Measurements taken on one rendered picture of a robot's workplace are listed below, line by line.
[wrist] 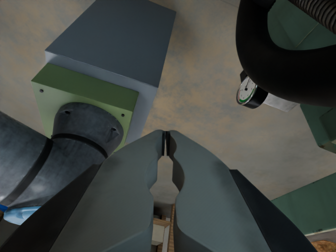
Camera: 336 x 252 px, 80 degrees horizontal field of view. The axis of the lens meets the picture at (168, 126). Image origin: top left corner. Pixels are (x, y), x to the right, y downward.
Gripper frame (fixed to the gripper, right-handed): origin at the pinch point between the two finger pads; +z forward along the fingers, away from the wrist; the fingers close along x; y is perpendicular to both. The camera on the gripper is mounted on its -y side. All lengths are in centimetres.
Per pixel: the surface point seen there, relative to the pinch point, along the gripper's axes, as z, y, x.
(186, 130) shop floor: 122, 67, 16
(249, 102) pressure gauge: 24.4, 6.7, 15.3
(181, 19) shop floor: 95, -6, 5
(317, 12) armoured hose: 11.5, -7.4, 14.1
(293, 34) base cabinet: 33.9, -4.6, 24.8
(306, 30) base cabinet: 30.6, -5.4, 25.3
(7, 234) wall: 143, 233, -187
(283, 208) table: 10.1, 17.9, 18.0
